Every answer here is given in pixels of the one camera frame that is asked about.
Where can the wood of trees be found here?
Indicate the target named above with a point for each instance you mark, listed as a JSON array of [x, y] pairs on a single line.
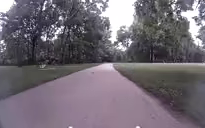
[[76, 36]]

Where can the reddish paved path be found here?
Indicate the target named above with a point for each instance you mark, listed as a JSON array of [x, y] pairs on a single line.
[[93, 100]]

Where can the small pale object on grass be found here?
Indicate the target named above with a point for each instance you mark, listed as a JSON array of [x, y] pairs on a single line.
[[42, 66]]

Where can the grass lawn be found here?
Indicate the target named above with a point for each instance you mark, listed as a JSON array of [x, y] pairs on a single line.
[[16, 78], [170, 78]]

